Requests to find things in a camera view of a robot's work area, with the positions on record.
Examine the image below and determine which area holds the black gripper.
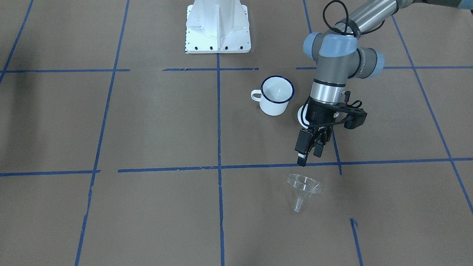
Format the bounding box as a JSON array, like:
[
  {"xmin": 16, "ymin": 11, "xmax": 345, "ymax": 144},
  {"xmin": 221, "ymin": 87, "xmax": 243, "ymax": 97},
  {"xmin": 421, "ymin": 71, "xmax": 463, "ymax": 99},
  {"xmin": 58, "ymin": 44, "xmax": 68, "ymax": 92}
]
[{"xmin": 295, "ymin": 100, "xmax": 340, "ymax": 167}]

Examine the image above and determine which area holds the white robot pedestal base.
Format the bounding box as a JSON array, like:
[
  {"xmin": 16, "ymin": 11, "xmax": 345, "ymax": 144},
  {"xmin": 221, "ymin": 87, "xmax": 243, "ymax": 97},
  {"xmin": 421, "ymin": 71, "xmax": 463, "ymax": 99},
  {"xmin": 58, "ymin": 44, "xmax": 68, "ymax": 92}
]
[{"xmin": 185, "ymin": 0, "xmax": 252, "ymax": 54}]

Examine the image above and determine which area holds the clear glass funnel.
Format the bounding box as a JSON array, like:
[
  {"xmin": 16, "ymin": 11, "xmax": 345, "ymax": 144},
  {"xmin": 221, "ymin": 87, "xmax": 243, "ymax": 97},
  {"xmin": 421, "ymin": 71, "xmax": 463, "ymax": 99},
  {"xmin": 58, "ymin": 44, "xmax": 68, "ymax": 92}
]
[{"xmin": 286, "ymin": 174, "xmax": 325, "ymax": 213}]

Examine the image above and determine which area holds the white enamel mug blue rim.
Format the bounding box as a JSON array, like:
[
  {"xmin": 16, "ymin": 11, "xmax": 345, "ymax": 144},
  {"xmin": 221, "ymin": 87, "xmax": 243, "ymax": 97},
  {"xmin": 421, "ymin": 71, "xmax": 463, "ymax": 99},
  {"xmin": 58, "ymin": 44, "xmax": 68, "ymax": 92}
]
[{"xmin": 251, "ymin": 75, "xmax": 295, "ymax": 116}]

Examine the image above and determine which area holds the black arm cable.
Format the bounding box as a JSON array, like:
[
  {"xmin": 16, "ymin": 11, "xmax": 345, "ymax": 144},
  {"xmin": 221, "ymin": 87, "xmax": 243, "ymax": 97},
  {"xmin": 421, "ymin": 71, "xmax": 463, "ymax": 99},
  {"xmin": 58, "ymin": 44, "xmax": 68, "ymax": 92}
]
[{"xmin": 323, "ymin": 0, "xmax": 361, "ymax": 37}]

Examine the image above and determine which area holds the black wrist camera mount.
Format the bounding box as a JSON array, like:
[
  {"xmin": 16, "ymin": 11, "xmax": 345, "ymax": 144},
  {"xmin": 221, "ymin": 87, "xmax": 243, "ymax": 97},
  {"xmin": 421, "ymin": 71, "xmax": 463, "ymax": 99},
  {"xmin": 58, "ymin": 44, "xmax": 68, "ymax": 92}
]
[{"xmin": 336, "ymin": 100, "xmax": 368, "ymax": 130}]

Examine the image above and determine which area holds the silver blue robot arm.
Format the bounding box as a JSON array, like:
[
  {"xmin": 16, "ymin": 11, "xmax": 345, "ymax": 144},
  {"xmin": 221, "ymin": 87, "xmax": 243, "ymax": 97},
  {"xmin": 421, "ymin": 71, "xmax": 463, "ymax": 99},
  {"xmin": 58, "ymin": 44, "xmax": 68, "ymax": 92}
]
[{"xmin": 295, "ymin": 0, "xmax": 414, "ymax": 167}]

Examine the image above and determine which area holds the white mug lid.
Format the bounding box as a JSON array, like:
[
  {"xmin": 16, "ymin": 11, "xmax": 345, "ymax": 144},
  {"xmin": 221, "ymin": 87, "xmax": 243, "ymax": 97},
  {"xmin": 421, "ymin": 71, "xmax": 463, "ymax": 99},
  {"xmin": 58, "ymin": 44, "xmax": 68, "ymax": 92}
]
[{"xmin": 297, "ymin": 105, "xmax": 310, "ymax": 129}]

